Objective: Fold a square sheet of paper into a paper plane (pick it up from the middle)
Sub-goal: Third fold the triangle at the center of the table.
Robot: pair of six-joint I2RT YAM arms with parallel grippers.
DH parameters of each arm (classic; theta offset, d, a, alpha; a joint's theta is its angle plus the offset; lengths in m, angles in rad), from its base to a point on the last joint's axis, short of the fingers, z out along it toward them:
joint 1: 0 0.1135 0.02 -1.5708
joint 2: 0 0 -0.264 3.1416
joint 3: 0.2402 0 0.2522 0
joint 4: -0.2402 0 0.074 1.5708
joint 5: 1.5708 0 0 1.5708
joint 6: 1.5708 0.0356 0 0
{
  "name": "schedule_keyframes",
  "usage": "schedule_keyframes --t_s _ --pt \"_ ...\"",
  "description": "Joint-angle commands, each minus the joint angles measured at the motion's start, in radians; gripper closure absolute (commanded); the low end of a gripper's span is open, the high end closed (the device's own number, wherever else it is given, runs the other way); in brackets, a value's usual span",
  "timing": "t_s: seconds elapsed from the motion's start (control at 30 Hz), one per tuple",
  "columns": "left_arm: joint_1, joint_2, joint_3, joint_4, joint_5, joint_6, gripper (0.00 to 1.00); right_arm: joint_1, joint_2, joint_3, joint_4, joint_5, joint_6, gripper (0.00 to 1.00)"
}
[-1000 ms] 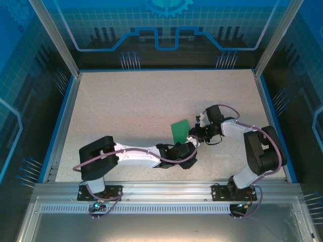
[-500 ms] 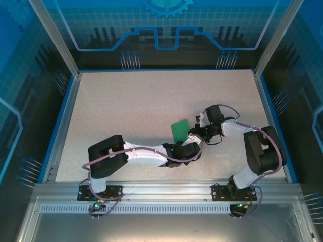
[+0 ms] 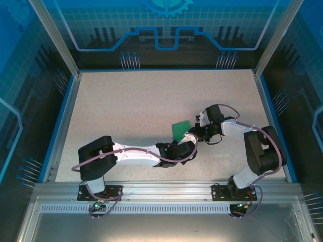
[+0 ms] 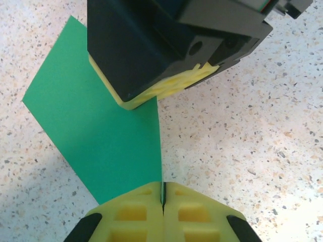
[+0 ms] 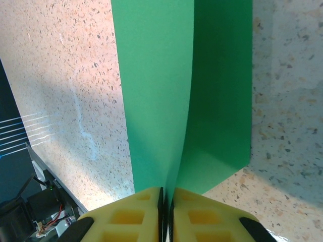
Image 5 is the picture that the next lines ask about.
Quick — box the aluminium mounting rail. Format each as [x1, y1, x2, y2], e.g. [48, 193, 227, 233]
[26, 142, 89, 213]

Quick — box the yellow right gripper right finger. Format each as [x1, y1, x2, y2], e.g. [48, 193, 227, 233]
[168, 187, 275, 242]

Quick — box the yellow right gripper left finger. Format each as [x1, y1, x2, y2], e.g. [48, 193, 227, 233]
[59, 186, 165, 242]

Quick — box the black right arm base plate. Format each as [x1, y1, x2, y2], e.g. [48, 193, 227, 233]
[0, 173, 88, 242]

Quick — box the green paper sheet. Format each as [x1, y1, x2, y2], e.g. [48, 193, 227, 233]
[111, 0, 254, 202]

